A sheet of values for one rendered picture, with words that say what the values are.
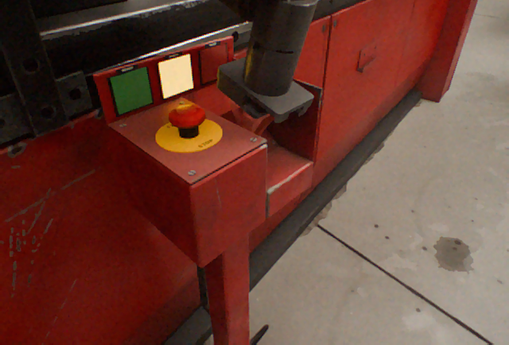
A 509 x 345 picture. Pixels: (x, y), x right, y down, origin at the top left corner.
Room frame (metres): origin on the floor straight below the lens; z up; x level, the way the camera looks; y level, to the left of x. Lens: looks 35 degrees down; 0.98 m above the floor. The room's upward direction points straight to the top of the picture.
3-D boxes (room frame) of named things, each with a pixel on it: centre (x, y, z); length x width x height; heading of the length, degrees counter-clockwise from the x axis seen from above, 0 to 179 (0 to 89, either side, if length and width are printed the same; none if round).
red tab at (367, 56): (1.17, -0.39, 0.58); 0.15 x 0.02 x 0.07; 143
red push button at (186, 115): (0.34, 0.07, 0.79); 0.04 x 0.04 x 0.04
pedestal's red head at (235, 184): (0.38, 0.05, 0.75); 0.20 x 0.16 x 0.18; 136
